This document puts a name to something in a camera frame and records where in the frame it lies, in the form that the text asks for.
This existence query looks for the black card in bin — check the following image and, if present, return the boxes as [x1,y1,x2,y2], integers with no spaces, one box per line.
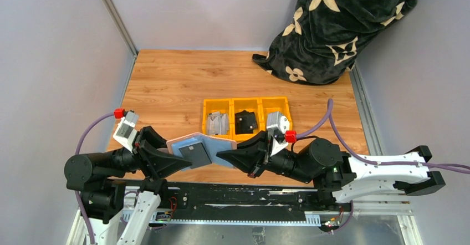
[234,110,258,135]

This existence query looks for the black floral blanket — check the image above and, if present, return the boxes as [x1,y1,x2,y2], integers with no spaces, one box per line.
[252,0,417,85]

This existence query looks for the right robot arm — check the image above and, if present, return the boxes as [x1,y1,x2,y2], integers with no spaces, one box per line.
[216,131,446,206]

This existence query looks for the beige leather card holder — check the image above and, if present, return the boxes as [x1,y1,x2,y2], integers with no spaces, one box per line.
[166,132,237,171]

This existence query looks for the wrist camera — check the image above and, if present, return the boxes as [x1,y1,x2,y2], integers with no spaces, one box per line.
[113,110,139,152]
[267,111,290,156]

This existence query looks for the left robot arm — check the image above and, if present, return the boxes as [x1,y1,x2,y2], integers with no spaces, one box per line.
[64,126,192,244]

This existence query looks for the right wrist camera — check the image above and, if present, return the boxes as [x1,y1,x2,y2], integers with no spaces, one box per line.
[267,111,290,156]

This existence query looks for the silver cards in bin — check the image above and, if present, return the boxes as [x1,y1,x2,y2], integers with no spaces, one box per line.
[206,111,229,136]

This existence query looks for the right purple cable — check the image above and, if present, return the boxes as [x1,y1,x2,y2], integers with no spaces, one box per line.
[284,98,470,175]

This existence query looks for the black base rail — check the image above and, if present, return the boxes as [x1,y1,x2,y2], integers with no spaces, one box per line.
[79,178,414,226]

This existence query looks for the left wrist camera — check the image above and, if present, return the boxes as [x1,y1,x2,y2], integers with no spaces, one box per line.
[113,110,139,152]

